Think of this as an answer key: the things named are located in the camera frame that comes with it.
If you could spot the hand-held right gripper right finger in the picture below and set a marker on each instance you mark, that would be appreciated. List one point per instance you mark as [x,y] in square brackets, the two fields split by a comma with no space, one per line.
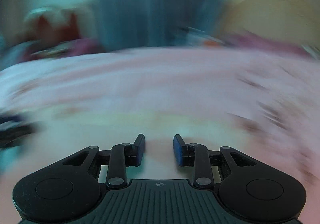
[177,150]

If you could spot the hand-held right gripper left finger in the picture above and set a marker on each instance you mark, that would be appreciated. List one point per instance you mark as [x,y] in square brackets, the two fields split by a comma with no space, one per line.
[140,150]

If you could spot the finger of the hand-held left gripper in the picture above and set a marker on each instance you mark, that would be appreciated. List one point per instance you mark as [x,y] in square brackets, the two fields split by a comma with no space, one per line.
[15,132]
[8,120]

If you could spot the cream knit sweater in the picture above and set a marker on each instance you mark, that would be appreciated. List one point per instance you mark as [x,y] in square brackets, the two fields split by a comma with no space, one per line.
[160,123]

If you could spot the pink floral bed sheet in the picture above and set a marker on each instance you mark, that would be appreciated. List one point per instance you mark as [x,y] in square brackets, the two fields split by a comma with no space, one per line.
[160,78]

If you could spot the red heart-shaped headboard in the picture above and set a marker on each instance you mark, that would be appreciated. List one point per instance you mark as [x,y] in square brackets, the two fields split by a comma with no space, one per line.
[52,26]

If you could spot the wide blue curtain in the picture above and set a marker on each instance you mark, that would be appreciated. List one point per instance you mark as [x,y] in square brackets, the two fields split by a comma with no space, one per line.
[150,1]

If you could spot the cream arched headboard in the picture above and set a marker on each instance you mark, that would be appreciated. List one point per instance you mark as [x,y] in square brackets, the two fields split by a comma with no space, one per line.
[270,18]

